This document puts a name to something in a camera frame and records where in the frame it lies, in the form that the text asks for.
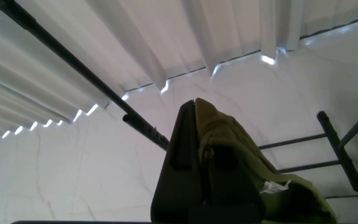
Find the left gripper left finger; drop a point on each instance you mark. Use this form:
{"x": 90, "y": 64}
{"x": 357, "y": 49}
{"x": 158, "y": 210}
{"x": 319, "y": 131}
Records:
{"x": 179, "y": 193}

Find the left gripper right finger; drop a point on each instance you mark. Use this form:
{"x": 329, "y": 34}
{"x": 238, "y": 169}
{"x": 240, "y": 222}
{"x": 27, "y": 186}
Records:
{"x": 228, "y": 199}

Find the green printed shirt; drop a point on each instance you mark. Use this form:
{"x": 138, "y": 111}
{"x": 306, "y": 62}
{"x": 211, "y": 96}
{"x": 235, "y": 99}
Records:
{"x": 222, "y": 127}

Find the black clothes rack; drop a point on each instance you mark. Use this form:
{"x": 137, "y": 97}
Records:
{"x": 148, "y": 133}

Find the white curtain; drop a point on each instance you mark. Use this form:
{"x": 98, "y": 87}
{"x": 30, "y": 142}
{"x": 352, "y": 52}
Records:
{"x": 197, "y": 31}

